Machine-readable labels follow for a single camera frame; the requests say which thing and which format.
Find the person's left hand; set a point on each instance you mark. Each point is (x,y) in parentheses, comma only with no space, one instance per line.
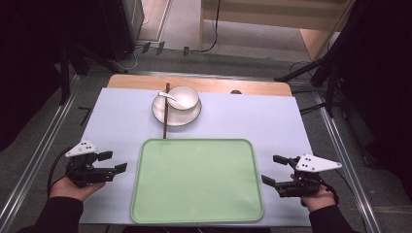
(69,191)

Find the black power plug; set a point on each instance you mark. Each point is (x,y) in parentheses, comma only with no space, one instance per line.
(146,47)
(160,47)
(186,50)

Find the brown wooden chopsticks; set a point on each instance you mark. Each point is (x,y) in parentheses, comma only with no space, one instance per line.
(165,119)

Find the black tripod stand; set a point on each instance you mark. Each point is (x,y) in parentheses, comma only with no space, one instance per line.
(330,61)

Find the person's right hand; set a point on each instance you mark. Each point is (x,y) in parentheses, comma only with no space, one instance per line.
(319,200)

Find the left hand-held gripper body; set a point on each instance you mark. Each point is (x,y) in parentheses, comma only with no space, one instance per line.
(85,173)

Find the wooden table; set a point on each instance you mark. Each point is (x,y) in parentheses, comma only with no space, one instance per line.
(210,84)

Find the light wooden shelf unit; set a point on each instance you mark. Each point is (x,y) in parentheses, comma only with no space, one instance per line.
(275,14)

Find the green plastic tray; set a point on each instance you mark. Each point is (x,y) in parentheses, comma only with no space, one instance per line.
(197,181)

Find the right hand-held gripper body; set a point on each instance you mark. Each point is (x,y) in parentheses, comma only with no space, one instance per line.
(304,181)

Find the black cabinet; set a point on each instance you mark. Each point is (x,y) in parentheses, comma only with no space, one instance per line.
(124,26)

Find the metal floor rail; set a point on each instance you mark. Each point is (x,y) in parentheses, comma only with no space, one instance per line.
(350,168)
(39,155)

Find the pale blue table cover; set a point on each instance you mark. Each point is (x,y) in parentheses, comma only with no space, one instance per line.
(246,119)

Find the white plate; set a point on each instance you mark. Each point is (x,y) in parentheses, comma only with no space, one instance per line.
(181,118)

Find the black metal stand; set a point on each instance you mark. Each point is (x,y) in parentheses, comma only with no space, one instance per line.
(66,71)

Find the white bowl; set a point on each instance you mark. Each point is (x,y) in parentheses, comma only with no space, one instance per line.
(186,95)

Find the white ceramic spoon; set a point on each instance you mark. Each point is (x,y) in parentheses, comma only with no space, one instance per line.
(168,96)

